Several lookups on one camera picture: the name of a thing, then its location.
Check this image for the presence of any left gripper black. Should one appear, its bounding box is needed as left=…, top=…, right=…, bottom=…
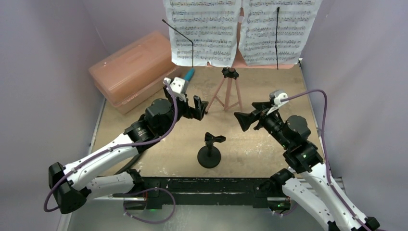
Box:
left=160, top=86, right=207, bottom=136

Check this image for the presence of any blue toy microphone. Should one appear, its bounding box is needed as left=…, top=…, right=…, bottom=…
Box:
left=183, top=68, right=195, bottom=81

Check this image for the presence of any pink music stand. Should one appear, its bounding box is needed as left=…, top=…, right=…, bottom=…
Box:
left=162, top=6, right=299, bottom=113

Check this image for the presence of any black microphone desk stand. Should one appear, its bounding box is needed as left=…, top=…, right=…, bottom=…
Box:
left=197, top=132, right=226, bottom=169

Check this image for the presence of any sheet music page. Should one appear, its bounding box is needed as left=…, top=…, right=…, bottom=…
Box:
left=238, top=0, right=322, bottom=66
left=162, top=0, right=243, bottom=67

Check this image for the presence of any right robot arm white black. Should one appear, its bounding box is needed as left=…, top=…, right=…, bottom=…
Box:
left=234, top=102, right=380, bottom=231

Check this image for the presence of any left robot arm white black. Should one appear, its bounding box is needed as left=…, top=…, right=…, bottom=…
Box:
left=43, top=84, right=209, bottom=214

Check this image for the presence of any translucent orange plastic box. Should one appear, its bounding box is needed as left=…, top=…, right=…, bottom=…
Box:
left=89, top=31, right=184, bottom=114

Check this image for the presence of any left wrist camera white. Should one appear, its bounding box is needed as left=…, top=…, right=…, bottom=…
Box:
left=163, top=77, right=189, bottom=101

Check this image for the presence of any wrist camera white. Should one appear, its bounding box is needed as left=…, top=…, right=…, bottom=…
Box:
left=163, top=77, right=189, bottom=101
left=267, top=90, right=288, bottom=115

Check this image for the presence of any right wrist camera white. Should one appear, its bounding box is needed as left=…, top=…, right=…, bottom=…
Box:
left=267, top=90, right=288, bottom=115

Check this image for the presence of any black rubber hose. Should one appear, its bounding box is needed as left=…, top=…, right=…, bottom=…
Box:
left=115, top=153, right=144, bottom=176

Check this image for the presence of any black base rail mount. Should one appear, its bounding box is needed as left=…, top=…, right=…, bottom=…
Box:
left=113, top=177, right=293, bottom=211

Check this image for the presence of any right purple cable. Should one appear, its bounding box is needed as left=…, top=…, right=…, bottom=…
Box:
left=271, top=89, right=373, bottom=231

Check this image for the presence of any purple cable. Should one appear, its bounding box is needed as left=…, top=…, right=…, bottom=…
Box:
left=271, top=89, right=373, bottom=231
left=43, top=81, right=179, bottom=224

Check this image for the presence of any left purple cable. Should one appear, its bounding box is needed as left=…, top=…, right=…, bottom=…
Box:
left=43, top=81, right=179, bottom=224

